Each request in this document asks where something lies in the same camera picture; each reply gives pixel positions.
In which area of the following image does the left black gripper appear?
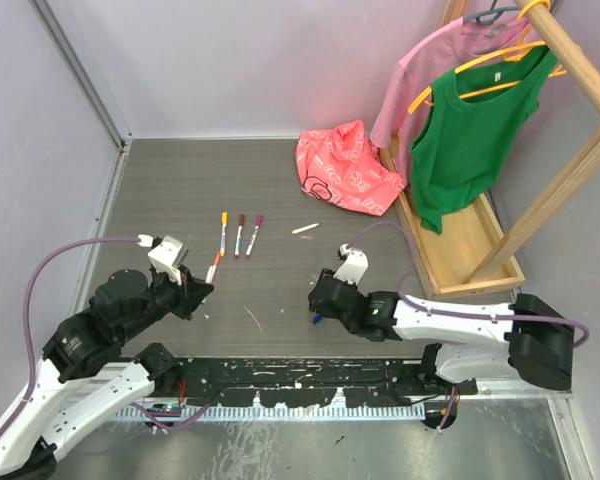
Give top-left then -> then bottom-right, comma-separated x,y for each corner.
120,262 -> 213,340

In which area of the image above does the orange ballpoint pen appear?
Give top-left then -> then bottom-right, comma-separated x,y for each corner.
211,252 -> 222,274

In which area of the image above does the white ballpoint pen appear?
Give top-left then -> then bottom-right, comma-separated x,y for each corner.
245,225 -> 259,258

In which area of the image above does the white yellow-tipped pen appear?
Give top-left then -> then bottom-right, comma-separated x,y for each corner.
291,222 -> 320,235

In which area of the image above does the yellow marker pen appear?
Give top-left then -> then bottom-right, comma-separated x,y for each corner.
219,221 -> 227,257

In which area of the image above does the brown marker pen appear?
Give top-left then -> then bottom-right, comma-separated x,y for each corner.
234,223 -> 244,259

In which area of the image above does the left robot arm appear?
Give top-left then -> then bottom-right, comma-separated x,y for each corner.
0,267 -> 214,479

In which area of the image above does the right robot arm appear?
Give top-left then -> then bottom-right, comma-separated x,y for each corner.
308,269 -> 576,394

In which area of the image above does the wooden clothes rack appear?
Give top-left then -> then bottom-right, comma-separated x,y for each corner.
396,1 -> 600,299

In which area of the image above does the green tank top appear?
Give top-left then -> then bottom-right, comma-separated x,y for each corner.
410,46 -> 557,234

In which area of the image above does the aluminium corner profile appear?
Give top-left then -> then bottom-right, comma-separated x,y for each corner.
29,1 -> 131,151

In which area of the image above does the pink t-shirt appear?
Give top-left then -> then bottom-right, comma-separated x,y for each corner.
369,13 -> 539,176

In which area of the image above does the yellow hanger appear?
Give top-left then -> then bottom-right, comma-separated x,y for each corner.
409,0 -> 569,114

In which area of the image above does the grey hanger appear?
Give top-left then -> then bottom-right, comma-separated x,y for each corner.
463,0 -> 519,26

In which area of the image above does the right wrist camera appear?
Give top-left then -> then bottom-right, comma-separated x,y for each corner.
334,244 -> 369,286

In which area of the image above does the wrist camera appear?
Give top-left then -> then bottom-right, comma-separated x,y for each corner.
148,236 -> 188,285
334,244 -> 369,286

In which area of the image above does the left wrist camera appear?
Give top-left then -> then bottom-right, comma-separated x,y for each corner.
148,236 -> 188,285

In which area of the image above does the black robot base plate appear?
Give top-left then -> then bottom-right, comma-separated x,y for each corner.
151,357 -> 477,409

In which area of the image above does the white cable duct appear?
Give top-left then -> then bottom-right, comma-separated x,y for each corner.
119,402 -> 426,424

